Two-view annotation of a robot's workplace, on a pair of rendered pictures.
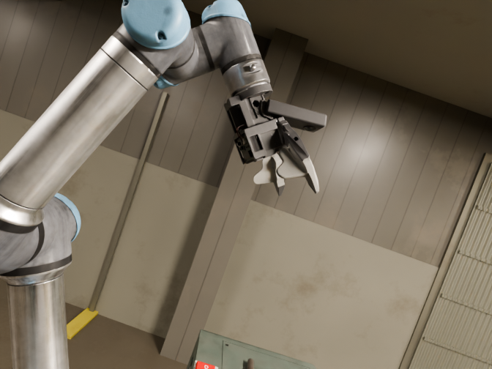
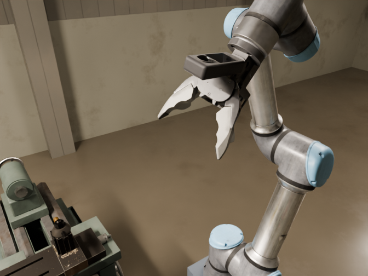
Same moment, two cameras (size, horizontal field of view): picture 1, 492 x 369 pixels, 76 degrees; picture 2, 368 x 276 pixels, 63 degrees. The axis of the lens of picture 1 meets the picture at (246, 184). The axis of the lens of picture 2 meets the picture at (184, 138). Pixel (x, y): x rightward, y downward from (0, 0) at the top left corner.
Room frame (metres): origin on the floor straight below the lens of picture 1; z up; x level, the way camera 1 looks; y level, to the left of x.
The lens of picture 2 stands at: (0.96, -0.36, 2.15)
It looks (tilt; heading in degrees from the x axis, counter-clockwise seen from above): 30 degrees down; 147
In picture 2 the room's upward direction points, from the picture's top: straight up
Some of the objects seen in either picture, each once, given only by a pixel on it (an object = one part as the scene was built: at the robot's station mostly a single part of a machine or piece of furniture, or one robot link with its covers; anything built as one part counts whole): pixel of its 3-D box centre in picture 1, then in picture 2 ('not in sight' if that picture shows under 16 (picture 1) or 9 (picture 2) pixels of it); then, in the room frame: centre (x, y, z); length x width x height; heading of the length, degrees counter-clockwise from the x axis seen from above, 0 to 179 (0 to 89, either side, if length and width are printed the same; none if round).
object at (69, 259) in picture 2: not in sight; (68, 253); (-0.10, -0.30, 1.00); 0.20 x 0.10 x 0.05; 4
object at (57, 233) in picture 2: not in sight; (60, 228); (-0.13, -0.30, 1.14); 0.08 x 0.08 x 0.03
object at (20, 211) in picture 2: not in sight; (19, 189); (-0.71, -0.42, 1.01); 0.30 x 0.20 x 0.29; 4
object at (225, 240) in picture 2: not in sight; (226, 246); (0.43, 0.18, 1.27); 0.13 x 0.12 x 0.14; 4
